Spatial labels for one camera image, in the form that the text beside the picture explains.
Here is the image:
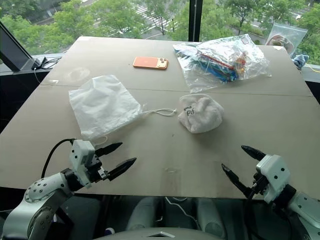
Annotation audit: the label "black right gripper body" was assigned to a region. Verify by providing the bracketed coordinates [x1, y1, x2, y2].
[247, 172, 270, 200]

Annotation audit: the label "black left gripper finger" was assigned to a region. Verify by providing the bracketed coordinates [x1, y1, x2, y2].
[95, 142, 124, 158]
[107, 157, 138, 182]

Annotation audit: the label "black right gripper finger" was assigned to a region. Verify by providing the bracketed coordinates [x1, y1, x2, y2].
[221, 163, 253, 195]
[241, 145, 266, 161]

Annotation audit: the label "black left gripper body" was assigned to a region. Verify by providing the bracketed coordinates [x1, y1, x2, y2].
[85, 153, 111, 183]

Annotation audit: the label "white cloth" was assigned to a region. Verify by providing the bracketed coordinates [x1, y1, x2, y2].
[177, 94, 225, 134]

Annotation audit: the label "clear plastic bag with items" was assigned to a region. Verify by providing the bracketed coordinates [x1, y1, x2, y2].
[172, 33, 273, 94]

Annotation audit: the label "clear zip bag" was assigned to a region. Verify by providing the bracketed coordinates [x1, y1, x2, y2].
[265, 21, 309, 55]

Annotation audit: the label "silver robot body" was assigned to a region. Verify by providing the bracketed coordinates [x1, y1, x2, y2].
[94, 196, 226, 240]

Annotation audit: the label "orange smartphone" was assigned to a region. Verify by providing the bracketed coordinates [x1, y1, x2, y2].
[132, 56, 169, 70]

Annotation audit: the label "blue cloth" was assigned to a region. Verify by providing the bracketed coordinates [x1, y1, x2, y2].
[292, 54, 310, 68]

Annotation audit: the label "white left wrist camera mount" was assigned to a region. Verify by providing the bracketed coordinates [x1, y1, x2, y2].
[69, 139, 96, 188]

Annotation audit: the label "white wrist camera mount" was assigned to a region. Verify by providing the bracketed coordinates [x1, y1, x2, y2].
[255, 154, 292, 204]
[69, 139, 96, 188]

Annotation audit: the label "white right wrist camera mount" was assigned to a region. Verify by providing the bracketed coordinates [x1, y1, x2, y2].
[255, 154, 292, 204]

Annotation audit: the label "white drawstring bag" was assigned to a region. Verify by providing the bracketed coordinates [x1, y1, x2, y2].
[68, 74, 178, 146]

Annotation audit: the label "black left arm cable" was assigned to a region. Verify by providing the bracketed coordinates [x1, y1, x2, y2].
[40, 138, 75, 179]

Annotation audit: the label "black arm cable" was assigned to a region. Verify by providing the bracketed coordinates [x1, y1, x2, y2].
[40, 138, 75, 179]
[246, 183, 297, 240]

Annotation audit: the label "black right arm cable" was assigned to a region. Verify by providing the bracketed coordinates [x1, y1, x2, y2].
[246, 183, 297, 240]

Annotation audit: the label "white cable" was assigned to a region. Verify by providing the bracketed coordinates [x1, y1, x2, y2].
[164, 196, 198, 230]

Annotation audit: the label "black cables on sill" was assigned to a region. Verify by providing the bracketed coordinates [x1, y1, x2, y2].
[32, 56, 63, 71]

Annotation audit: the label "black window frame post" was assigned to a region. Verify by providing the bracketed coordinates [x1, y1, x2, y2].
[188, 0, 202, 42]

